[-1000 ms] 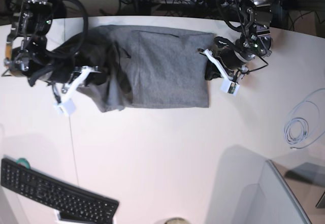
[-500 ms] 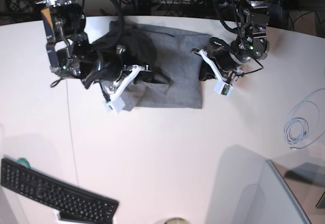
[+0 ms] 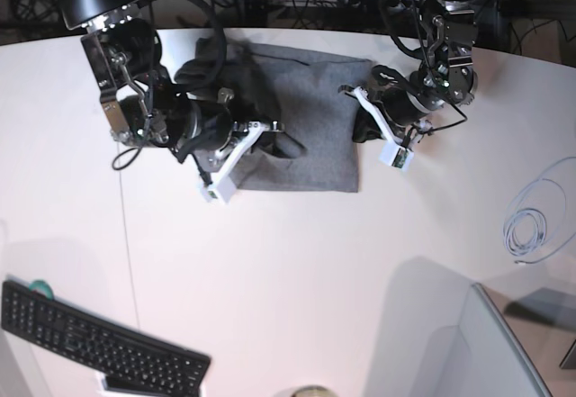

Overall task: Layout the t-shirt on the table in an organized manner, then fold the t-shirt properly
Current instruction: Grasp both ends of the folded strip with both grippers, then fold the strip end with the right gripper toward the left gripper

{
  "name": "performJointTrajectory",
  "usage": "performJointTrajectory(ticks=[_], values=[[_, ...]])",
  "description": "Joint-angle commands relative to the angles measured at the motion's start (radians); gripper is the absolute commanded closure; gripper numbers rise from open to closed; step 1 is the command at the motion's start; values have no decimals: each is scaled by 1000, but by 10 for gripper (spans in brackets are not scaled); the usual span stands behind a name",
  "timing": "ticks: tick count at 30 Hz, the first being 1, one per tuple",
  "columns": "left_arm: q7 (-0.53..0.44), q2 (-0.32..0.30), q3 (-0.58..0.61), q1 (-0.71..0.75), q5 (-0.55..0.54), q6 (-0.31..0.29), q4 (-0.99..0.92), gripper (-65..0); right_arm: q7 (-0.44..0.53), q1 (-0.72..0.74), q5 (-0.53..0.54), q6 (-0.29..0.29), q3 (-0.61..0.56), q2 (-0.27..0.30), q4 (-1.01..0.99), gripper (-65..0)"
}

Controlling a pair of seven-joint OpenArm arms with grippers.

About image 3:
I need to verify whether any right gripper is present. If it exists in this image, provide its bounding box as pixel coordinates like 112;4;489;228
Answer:
175;57;307;164

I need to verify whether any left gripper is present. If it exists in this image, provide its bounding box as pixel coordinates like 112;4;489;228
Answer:
352;65;432;143

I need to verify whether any grey t-shirt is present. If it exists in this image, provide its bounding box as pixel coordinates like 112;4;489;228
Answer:
193;36;374;194

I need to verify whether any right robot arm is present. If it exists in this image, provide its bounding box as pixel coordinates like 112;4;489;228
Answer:
58;0;305;176

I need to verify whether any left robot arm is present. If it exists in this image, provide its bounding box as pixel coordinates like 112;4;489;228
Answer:
367;0;478;145

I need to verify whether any round tan object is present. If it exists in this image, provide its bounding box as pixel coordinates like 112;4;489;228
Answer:
290;384;336;397

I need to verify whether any black computer keyboard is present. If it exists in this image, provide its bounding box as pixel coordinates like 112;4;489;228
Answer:
1;280;211;396

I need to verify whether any green tape roll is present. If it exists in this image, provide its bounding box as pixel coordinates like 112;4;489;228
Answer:
28;280;54;300

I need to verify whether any coiled white cable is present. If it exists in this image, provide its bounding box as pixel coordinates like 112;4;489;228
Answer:
501;156;576;266

